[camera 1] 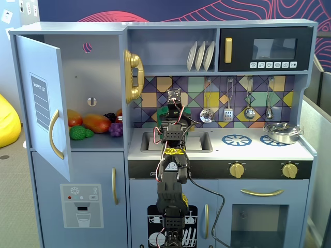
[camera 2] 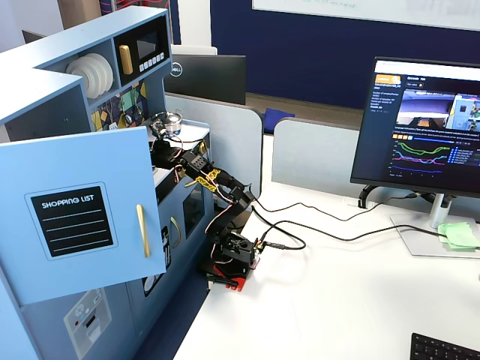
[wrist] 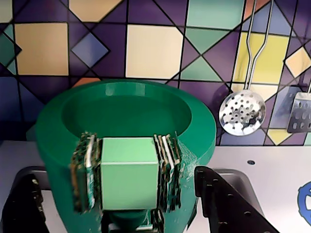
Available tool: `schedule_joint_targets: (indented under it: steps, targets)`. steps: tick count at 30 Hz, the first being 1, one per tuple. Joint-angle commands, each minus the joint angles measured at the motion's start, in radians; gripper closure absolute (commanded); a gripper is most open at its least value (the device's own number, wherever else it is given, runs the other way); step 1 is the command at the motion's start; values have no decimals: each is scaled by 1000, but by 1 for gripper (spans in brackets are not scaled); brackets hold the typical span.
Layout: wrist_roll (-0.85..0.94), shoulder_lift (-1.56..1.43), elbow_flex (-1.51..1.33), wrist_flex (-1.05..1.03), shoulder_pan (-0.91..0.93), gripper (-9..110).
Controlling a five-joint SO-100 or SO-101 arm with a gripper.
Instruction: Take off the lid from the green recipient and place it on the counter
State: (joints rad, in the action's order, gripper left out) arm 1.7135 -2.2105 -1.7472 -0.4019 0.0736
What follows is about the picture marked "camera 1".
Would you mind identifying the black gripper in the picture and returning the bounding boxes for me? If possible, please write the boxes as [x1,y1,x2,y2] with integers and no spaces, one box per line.
[158,101,192,130]

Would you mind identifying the steel skimmer spoon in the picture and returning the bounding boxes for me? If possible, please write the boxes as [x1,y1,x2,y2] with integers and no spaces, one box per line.
[199,77,216,123]

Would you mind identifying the grey toy sink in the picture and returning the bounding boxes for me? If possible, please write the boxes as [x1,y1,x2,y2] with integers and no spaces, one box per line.
[140,131,214,153]

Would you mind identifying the steel slotted spatula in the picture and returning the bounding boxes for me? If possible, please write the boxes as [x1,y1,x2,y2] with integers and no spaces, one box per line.
[223,77,235,122]

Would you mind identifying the white plate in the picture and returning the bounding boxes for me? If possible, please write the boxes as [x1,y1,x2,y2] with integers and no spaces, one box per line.
[203,40,216,72]
[194,40,206,72]
[186,41,198,72]

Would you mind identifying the steel ladle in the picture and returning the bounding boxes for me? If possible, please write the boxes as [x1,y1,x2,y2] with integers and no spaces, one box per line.
[244,76,257,120]

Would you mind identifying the gold toy telephone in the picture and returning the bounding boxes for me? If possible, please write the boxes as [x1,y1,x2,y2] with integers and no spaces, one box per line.
[123,49,145,105]

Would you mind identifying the blue toy kitchen unit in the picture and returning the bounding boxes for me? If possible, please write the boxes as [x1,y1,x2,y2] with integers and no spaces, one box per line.
[9,18,318,248]

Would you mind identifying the purple toy grapes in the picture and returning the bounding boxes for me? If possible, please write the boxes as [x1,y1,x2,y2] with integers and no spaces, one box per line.
[108,122,124,138]

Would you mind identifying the gold stove knob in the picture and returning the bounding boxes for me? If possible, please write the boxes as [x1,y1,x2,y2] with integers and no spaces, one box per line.
[281,163,299,179]
[229,162,245,179]

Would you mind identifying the black microwave door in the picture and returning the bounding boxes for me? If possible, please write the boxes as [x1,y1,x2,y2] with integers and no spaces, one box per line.
[218,26,314,72]

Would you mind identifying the blue oven door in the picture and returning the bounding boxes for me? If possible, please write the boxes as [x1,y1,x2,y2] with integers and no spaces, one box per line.
[217,179,310,248]

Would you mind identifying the orange red toy mango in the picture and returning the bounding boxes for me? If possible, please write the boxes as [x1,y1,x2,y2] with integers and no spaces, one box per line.
[82,113,112,134]

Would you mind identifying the blue dishwasher door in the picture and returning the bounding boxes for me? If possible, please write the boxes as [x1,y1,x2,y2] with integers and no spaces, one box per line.
[129,179,218,248]

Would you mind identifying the steel pot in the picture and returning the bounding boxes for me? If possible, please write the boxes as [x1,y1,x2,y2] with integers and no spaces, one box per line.
[263,126,304,145]

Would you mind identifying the green toy broccoli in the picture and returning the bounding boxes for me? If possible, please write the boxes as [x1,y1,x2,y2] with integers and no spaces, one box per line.
[69,125,95,141]

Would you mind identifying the red yellow toy fruit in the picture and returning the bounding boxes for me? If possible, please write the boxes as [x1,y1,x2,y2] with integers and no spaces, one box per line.
[67,109,83,128]

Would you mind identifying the grey office partition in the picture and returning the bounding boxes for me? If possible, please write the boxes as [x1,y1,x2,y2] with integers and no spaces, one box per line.
[300,55,331,248]

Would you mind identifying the blue fridge door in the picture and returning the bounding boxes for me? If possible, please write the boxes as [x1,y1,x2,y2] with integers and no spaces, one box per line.
[15,35,71,183]

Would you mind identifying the blue freezer door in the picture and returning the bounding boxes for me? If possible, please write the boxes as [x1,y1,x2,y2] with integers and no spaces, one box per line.
[31,151,128,248]

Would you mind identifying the yellow beanbag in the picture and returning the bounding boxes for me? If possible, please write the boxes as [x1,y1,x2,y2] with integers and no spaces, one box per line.
[0,93,22,149]

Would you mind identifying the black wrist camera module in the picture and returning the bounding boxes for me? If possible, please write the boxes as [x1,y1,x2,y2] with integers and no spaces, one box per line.
[167,88,182,102]

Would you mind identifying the gold microwave handle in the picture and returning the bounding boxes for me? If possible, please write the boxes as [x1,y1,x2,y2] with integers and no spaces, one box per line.
[224,37,233,64]

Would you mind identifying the black cable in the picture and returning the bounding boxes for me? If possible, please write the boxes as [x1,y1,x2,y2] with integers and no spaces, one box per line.
[180,113,231,248]

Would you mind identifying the gold freezer door handle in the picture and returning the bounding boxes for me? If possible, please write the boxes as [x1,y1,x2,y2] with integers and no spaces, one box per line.
[111,167,119,206]

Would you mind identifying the gold oven door handle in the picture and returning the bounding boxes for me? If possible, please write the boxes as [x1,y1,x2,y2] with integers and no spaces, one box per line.
[240,189,284,197]

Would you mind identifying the gold dishwasher door handle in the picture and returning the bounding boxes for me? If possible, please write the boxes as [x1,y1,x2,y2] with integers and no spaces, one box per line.
[204,204,210,240]

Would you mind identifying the gold fridge door handle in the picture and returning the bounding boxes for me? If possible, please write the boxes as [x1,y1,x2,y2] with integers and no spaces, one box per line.
[49,108,65,160]

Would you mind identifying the paper photo on wall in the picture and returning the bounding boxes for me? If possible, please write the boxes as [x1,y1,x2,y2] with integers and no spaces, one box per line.
[1,9,13,24]

